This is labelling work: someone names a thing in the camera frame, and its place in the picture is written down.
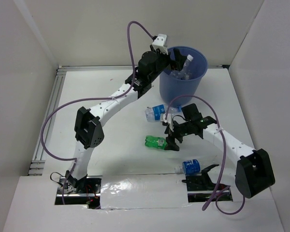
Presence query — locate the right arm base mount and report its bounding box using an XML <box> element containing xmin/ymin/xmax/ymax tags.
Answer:
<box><xmin>182</xmin><ymin>164</ymin><xmax>219</xmax><ymax>203</ymax></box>

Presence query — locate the green plastic bottle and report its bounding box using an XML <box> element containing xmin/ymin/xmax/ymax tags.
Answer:
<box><xmin>145</xmin><ymin>135</ymin><xmax>167</xmax><ymax>150</ymax></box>

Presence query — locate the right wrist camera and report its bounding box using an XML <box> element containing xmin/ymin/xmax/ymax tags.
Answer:
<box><xmin>160</xmin><ymin>113</ymin><xmax>174</xmax><ymax>131</ymax></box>

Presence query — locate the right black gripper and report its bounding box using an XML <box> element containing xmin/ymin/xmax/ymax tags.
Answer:
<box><xmin>164</xmin><ymin>119</ymin><xmax>192</xmax><ymax>151</ymax></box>

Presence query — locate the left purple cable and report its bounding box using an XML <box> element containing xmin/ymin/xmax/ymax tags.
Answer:
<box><xmin>40</xmin><ymin>21</ymin><xmax>158</xmax><ymax>205</ymax></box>

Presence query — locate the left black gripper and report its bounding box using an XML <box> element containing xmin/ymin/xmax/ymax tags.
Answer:
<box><xmin>148</xmin><ymin>43</ymin><xmax>187</xmax><ymax>82</ymax></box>

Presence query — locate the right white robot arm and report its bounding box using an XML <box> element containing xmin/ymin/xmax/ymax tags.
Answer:
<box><xmin>160</xmin><ymin>103</ymin><xmax>275</xmax><ymax>199</ymax></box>

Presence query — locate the small clear bottle white cap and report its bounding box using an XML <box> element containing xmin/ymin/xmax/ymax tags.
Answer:
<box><xmin>178</xmin><ymin>55</ymin><xmax>193</xmax><ymax>80</ymax></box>

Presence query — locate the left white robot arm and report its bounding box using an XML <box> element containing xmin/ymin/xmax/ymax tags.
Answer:
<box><xmin>66</xmin><ymin>48</ymin><xmax>187</xmax><ymax>193</ymax></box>

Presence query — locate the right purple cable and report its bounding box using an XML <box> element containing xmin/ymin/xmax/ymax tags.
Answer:
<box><xmin>164</xmin><ymin>94</ymin><xmax>246</xmax><ymax>215</ymax></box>

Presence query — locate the purple cable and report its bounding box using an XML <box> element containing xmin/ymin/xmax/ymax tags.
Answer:
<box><xmin>164</xmin><ymin>94</ymin><xmax>246</xmax><ymax>215</ymax></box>
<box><xmin>40</xmin><ymin>21</ymin><xmax>158</xmax><ymax>205</ymax></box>

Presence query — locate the crushed blue label bottle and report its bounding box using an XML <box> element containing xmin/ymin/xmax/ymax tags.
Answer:
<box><xmin>174</xmin><ymin>159</ymin><xmax>201</xmax><ymax>175</ymax></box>

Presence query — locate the blue label water bottle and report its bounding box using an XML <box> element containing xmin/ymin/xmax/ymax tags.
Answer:
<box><xmin>145</xmin><ymin>104</ymin><xmax>182</xmax><ymax>122</ymax></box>

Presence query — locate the blue plastic bin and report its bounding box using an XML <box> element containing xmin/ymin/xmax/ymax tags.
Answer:
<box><xmin>159</xmin><ymin>46</ymin><xmax>208</xmax><ymax>107</ymax></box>

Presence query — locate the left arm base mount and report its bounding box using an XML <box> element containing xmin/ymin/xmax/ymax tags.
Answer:
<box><xmin>50</xmin><ymin>172</ymin><xmax>102</xmax><ymax>210</ymax></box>

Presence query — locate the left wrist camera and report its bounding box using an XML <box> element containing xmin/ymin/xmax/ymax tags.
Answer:
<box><xmin>152</xmin><ymin>34</ymin><xmax>168</xmax><ymax>55</ymax></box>

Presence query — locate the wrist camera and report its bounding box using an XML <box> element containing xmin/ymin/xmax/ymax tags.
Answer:
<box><xmin>160</xmin><ymin>113</ymin><xmax>174</xmax><ymax>131</ymax></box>
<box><xmin>152</xmin><ymin>34</ymin><xmax>168</xmax><ymax>55</ymax></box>

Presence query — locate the black label clear bottle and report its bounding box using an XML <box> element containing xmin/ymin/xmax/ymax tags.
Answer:
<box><xmin>170</xmin><ymin>70</ymin><xmax>185</xmax><ymax>80</ymax></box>

